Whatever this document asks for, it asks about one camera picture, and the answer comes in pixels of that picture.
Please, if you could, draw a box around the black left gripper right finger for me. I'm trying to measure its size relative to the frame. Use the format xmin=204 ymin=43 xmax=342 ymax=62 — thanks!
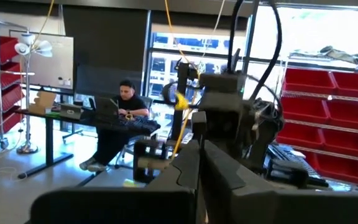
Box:
xmin=202 ymin=140 xmax=358 ymax=224

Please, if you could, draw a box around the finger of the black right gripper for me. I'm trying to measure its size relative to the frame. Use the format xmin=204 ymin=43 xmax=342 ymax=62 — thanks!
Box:
xmin=191 ymin=111 xmax=208 ymax=147

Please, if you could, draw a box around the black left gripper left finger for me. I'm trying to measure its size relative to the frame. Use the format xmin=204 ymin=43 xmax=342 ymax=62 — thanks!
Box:
xmin=25 ymin=139 xmax=201 ymax=224

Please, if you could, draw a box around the person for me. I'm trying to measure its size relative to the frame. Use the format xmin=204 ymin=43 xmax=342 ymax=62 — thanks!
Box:
xmin=78 ymin=79 xmax=151 ymax=172

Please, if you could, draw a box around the red bin shelf right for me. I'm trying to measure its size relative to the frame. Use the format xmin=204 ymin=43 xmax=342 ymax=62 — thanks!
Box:
xmin=275 ymin=62 xmax=358 ymax=192

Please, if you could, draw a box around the dark laptop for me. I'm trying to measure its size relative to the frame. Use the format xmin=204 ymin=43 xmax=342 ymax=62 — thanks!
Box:
xmin=94 ymin=95 xmax=120 ymax=122

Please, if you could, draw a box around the black office desk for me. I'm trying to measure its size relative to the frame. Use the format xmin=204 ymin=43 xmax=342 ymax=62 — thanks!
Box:
xmin=15 ymin=107 xmax=162 ymax=180

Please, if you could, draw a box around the cardboard box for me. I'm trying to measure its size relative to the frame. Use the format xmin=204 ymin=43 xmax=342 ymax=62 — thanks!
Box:
xmin=27 ymin=90 xmax=57 ymax=115

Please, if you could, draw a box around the olive cloth bundle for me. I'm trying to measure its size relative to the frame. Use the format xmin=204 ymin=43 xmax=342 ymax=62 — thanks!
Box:
xmin=319 ymin=45 xmax=358 ymax=66

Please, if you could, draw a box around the whiteboard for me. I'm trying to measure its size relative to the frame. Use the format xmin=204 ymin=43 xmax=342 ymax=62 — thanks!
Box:
xmin=9 ymin=29 xmax=75 ymax=91

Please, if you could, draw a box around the white multi-head floor lamp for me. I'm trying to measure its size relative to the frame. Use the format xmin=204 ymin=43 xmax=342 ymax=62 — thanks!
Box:
xmin=13 ymin=32 xmax=54 ymax=156

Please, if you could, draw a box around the yellow hanging cable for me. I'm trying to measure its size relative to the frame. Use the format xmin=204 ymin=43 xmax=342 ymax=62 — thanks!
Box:
xmin=163 ymin=0 xmax=202 ymax=160

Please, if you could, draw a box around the yellow cable tag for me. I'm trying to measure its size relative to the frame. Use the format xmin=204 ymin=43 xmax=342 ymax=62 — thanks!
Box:
xmin=174 ymin=91 xmax=190 ymax=111

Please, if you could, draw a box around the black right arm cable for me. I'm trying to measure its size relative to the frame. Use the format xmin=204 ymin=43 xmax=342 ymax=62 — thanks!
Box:
xmin=226 ymin=0 xmax=245 ymax=75
xmin=249 ymin=0 xmax=283 ymax=102

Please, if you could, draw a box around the metal wire shelf rack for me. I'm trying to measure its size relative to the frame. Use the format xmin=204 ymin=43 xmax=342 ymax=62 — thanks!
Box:
xmin=0 ymin=17 xmax=35 ymax=150

